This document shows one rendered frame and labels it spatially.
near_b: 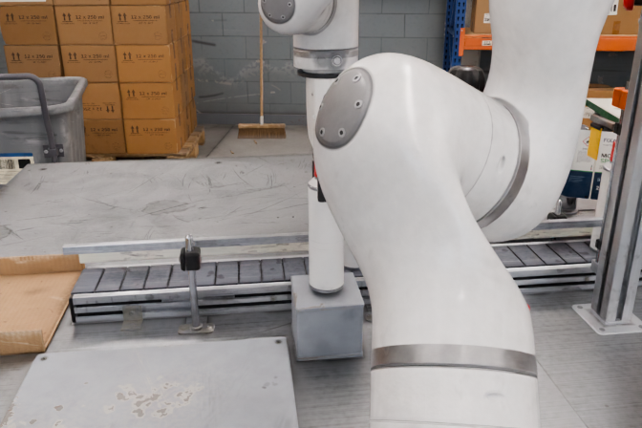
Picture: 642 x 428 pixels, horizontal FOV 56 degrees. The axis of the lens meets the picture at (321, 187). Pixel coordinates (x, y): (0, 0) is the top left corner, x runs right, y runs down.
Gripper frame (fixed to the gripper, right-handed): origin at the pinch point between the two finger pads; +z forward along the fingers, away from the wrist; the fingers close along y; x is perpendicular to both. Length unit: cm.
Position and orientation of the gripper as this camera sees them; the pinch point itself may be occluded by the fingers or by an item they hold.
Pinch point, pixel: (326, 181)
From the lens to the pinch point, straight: 84.8
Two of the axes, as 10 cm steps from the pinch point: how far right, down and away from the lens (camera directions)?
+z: 0.0, 9.4, 3.4
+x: -9.9, 0.5, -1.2
